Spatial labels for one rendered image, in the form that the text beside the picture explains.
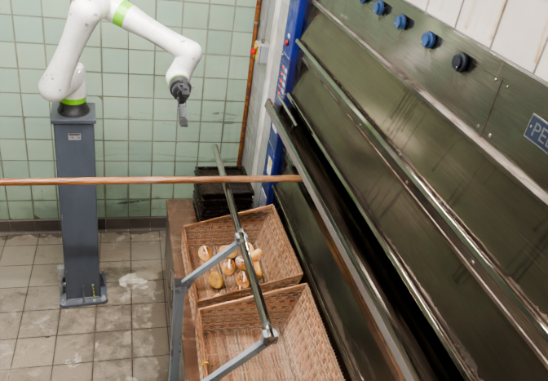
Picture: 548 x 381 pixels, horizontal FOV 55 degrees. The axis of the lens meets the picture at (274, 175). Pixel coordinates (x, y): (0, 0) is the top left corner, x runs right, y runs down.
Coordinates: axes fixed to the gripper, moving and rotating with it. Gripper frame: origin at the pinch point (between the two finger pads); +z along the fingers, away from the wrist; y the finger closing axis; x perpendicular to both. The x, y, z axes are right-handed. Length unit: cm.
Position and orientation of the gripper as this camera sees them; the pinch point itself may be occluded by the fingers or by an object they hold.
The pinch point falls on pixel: (184, 109)
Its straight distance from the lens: 217.8
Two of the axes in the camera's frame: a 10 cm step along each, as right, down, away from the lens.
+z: 2.3, 5.2, -8.2
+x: -9.6, 0.0, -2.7
